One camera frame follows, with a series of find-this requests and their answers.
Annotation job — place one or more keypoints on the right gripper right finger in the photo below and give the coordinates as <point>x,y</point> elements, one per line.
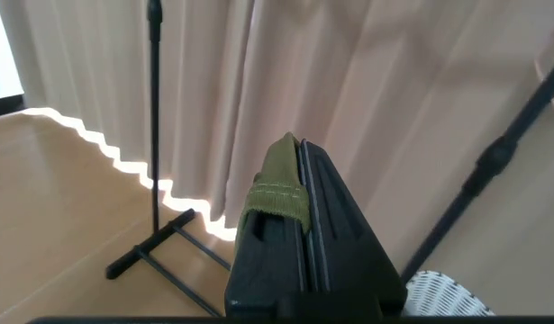
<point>348,252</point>

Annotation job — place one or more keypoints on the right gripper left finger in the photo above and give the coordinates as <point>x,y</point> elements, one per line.
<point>267,270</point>

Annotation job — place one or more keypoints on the green printed shirt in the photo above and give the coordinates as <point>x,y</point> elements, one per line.
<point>281,180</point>

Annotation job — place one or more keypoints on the white laundry basket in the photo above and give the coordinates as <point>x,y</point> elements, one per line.
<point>438,292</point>

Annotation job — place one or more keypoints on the black clothes rack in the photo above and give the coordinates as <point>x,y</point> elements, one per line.
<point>155,135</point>

